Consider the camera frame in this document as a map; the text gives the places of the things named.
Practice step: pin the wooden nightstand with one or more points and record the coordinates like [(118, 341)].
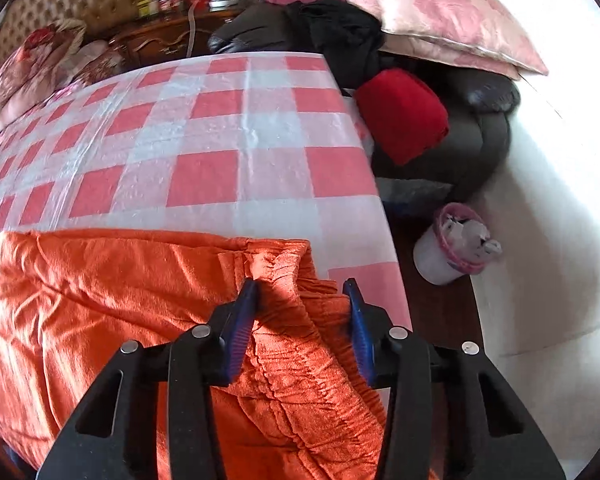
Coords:
[(169, 37)]

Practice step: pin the pink pillow lower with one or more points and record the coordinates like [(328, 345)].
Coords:
[(427, 51)]

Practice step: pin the white trash bin pink bag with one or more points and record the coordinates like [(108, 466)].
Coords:
[(457, 243)]

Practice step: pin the pink floral pillow top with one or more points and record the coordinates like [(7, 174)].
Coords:
[(483, 27)]

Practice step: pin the orange pants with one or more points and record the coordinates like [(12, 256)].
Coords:
[(70, 299)]

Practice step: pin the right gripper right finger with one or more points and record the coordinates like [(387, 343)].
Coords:
[(489, 432)]

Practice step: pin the black leather armchair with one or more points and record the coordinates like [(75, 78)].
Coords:
[(478, 104)]

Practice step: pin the floral bed pillows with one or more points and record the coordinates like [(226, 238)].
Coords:
[(50, 63)]

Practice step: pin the red white checkered bed cover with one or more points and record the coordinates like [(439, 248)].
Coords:
[(257, 145)]

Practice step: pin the red cushion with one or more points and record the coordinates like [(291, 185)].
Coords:
[(403, 115)]

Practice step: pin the black clothing on armchair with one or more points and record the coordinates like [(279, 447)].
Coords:
[(348, 37)]

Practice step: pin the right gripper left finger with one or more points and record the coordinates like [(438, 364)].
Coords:
[(112, 432)]

